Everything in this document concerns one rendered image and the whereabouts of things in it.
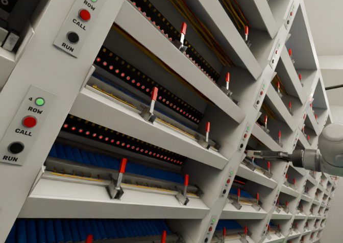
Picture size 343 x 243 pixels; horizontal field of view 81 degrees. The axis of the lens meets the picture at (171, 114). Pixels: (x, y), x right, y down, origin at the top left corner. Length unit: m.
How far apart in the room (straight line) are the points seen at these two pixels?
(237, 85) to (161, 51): 0.51
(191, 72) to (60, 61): 0.32
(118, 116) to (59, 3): 0.22
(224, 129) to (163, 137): 0.40
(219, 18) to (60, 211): 0.61
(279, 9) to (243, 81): 0.35
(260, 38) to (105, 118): 0.78
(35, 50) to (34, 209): 0.27
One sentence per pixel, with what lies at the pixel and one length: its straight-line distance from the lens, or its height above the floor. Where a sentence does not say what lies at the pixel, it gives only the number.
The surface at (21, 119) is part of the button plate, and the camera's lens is 0.38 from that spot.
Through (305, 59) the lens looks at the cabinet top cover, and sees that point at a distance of 1.59.
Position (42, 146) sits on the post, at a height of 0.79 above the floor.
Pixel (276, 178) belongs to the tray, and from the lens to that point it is 1.48.
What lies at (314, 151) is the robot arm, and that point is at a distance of 1.00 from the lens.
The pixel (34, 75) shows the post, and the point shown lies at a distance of 0.38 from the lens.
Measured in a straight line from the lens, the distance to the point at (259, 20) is 0.99.
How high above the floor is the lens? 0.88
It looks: 7 degrees up
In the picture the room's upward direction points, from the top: 23 degrees clockwise
